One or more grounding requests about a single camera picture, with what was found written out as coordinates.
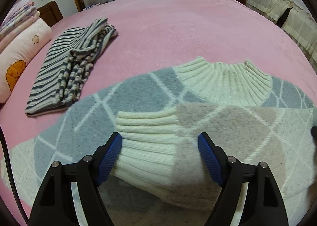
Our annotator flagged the striped crumpled knit garment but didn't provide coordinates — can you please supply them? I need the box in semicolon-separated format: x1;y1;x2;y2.
57;17;118;104

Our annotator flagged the striped folded knit top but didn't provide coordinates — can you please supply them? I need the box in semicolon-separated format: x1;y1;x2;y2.
25;26;93;117

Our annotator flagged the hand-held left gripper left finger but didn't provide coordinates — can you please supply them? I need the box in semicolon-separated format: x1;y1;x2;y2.
29;132;123;226

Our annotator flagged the folded striped blanket stack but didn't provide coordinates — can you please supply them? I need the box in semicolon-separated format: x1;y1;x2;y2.
0;0;40;38

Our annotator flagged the argyle knit sweater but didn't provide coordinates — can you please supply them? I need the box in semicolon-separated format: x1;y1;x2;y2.
0;57;317;216

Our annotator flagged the wooden headboard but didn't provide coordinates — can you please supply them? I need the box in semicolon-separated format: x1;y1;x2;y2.
37;0;64;28

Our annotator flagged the pink bed blanket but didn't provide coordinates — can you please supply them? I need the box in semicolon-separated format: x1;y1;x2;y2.
0;0;317;219

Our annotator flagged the pink cartoon print pillow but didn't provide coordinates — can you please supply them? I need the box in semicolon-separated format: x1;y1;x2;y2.
0;18;53;104

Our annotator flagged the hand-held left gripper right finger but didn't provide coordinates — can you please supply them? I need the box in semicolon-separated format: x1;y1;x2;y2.
197;132;289;226

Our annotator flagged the black cable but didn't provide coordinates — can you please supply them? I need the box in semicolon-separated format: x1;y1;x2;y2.
0;127;29;219

